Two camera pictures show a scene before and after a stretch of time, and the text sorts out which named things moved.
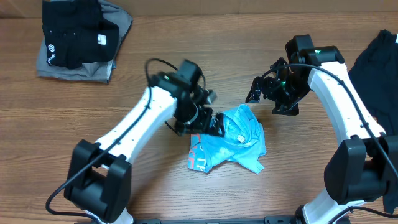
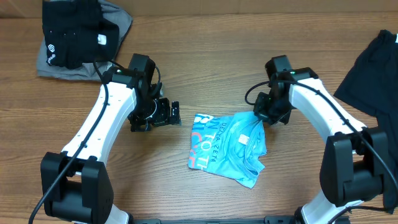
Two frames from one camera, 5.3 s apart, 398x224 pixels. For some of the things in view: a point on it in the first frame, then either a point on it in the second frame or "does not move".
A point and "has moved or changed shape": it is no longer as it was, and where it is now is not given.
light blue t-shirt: (243, 140) has moved or changed shape
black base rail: (282, 219) does not move
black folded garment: (75, 33) does not move
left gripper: (201, 124) to (163, 117)
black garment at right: (375, 70) does not move
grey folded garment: (97, 72) does not move
